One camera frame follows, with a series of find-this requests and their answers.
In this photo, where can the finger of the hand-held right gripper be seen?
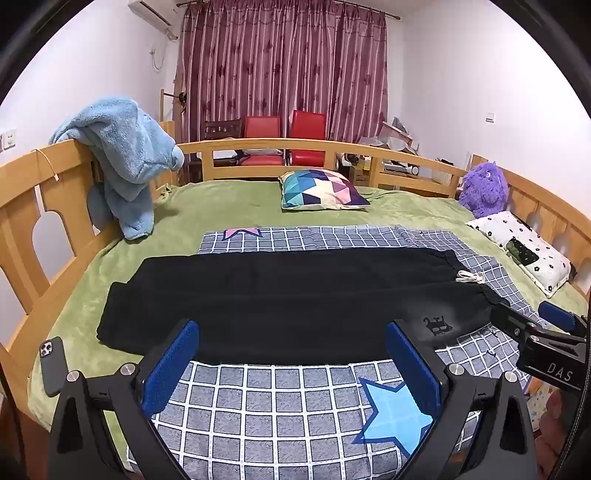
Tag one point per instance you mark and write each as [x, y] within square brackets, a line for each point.
[558, 316]
[508, 318]

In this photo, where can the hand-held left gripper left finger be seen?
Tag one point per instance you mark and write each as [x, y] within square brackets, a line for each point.
[171, 364]

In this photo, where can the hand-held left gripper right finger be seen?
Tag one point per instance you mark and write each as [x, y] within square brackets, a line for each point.
[415, 369]

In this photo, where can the black pants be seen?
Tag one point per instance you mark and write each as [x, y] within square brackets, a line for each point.
[277, 300]

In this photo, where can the person's right hand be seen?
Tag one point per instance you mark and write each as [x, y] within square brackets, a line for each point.
[556, 424]

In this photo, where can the white flowered pillow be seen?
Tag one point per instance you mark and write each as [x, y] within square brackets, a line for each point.
[549, 263]

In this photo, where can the dark green cloth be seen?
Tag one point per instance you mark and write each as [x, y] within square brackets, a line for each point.
[521, 251]

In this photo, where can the black smartphone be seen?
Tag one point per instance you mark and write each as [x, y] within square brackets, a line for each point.
[51, 369]

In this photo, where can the grey checked blanket with stars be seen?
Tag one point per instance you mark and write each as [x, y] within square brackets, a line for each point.
[286, 406]

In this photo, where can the purple plush toy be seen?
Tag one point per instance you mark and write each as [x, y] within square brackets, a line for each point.
[482, 189]

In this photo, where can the green bed sheet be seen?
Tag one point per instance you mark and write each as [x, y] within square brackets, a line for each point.
[207, 207]

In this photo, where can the colourful geometric pillow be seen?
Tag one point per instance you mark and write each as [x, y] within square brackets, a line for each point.
[318, 189]

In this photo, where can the pile of cardboard and papers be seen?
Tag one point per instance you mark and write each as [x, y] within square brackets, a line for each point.
[392, 136]

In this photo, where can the dark wooden chair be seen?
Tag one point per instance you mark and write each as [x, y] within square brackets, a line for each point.
[221, 129]

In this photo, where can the red chair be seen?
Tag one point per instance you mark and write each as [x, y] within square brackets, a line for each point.
[261, 127]
[307, 124]

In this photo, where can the wooden coat rack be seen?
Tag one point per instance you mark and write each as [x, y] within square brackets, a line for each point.
[178, 99]

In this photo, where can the white air conditioner pipe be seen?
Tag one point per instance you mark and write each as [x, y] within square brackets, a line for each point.
[159, 60]

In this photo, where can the dark red curtain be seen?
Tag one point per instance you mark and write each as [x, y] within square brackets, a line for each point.
[277, 69]

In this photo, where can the curtain rod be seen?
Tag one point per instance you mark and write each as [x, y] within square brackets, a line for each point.
[390, 16]

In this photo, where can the white air conditioner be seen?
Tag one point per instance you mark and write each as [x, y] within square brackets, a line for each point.
[147, 14]

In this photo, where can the wooden bed frame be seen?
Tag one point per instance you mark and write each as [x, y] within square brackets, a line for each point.
[18, 221]

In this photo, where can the white wall outlet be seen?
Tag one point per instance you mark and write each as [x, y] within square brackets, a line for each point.
[9, 140]

